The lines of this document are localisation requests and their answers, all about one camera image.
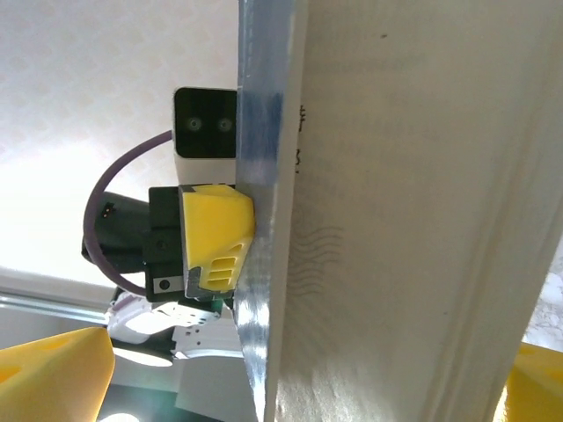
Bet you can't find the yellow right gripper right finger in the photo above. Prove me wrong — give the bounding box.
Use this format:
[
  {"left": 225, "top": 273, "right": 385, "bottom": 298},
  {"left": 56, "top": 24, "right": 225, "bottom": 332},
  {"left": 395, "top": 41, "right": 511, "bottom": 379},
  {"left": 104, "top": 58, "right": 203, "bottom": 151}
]
[{"left": 492, "top": 342, "right": 563, "bottom": 422}]

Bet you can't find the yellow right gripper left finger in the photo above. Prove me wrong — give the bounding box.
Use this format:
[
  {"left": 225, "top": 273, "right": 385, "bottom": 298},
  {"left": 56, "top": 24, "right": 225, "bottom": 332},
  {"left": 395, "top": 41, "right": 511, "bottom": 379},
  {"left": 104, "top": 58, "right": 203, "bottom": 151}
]
[{"left": 0, "top": 326, "right": 116, "bottom": 422}]

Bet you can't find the book with man portrait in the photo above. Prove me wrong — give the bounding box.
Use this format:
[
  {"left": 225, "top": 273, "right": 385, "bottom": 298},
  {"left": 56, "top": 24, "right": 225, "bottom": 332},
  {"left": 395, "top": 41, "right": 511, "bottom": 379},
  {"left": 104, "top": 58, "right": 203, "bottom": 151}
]
[{"left": 235, "top": 0, "right": 563, "bottom": 422}]

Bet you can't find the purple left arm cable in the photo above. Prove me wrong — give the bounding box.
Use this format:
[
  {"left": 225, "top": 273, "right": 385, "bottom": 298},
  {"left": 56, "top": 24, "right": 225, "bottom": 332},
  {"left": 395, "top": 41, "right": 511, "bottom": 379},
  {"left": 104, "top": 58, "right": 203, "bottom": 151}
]
[{"left": 85, "top": 129, "right": 177, "bottom": 295}]

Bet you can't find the aluminium side rail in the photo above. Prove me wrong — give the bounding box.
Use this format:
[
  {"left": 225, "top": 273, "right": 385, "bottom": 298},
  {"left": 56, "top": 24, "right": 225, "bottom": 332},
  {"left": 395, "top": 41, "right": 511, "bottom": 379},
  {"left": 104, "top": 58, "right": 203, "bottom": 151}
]
[{"left": 0, "top": 280, "right": 113, "bottom": 320}]

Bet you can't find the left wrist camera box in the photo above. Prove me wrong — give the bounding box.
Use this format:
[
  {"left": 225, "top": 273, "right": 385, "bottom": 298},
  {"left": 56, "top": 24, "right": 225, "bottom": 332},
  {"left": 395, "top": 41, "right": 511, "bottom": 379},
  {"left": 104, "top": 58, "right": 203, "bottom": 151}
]
[{"left": 172, "top": 87, "right": 241, "bottom": 185}]

